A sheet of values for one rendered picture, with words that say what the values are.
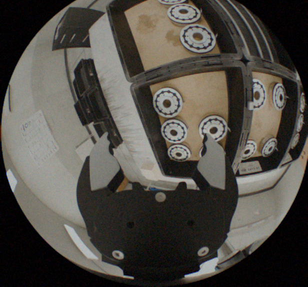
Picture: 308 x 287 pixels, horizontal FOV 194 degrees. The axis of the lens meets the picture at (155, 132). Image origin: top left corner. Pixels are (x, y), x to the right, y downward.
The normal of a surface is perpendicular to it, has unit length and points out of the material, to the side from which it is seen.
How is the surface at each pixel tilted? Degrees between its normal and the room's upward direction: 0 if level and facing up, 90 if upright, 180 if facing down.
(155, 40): 0
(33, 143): 90
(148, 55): 0
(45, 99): 90
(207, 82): 0
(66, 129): 90
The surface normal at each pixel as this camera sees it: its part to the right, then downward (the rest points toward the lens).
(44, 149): 0.90, -0.04
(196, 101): -0.37, 0.51
